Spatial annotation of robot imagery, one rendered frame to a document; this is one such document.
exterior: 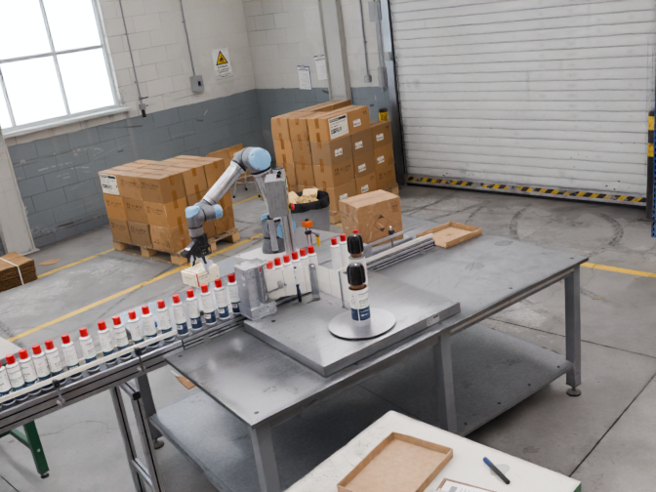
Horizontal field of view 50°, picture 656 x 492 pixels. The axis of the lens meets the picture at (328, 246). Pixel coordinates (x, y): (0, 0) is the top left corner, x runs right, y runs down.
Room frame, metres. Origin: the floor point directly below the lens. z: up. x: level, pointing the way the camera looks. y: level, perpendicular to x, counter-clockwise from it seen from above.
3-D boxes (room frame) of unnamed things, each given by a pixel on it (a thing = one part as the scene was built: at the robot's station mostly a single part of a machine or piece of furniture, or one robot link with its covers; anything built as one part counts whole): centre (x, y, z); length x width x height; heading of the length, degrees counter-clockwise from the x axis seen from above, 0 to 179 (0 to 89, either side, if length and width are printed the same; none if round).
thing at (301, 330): (3.08, -0.06, 0.86); 0.80 x 0.67 x 0.05; 124
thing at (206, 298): (3.16, 0.61, 0.98); 0.05 x 0.05 x 0.20
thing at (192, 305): (3.12, 0.68, 0.98); 0.05 x 0.05 x 0.20
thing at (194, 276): (3.58, 0.70, 0.99); 0.16 x 0.12 x 0.07; 134
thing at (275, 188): (3.52, 0.22, 1.38); 0.17 x 0.10 x 0.19; 179
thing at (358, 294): (2.92, -0.11, 1.04); 0.09 x 0.09 x 0.29
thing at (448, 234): (4.07, -0.74, 0.85); 0.30 x 0.26 x 0.04; 124
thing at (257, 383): (3.50, -0.08, 0.82); 2.10 x 1.50 x 0.02; 124
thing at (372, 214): (4.16, -0.29, 0.99); 0.30 x 0.24 x 0.27; 113
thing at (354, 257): (3.33, -0.14, 1.03); 0.09 x 0.09 x 0.30
